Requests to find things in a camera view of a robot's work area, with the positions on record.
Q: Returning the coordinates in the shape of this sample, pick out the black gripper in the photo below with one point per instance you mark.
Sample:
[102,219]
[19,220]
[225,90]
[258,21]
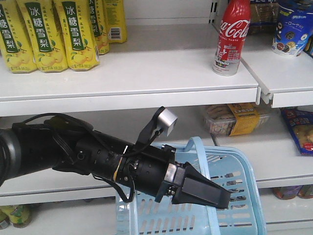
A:
[155,172]

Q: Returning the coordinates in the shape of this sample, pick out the light blue plastic basket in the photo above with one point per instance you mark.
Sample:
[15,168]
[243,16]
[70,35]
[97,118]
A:
[227,167]

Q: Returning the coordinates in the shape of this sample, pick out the red coca-cola aluminium bottle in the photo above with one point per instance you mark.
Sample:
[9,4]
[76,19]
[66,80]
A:
[232,35]

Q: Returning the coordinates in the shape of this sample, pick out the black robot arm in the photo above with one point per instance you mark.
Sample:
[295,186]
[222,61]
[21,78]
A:
[68,144]

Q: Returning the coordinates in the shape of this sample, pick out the yellow banded biscuit box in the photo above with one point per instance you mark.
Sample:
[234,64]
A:
[234,119]

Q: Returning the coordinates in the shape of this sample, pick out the blue snack bag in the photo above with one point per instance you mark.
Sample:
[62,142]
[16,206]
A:
[300,126]

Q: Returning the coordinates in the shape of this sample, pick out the white shelf unit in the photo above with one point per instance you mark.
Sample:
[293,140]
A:
[166,61]

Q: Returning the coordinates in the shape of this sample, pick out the brown cracker pack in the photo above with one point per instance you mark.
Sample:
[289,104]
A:
[263,16]

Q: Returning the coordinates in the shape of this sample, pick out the blue oreo snack cup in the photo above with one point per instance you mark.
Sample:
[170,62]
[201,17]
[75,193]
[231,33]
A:
[293,28]

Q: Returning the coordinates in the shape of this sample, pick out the yellow pear drink bottle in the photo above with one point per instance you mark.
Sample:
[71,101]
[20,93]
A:
[45,34]
[15,45]
[98,24]
[80,45]

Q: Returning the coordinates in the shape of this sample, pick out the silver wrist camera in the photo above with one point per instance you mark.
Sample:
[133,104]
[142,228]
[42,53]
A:
[166,121]

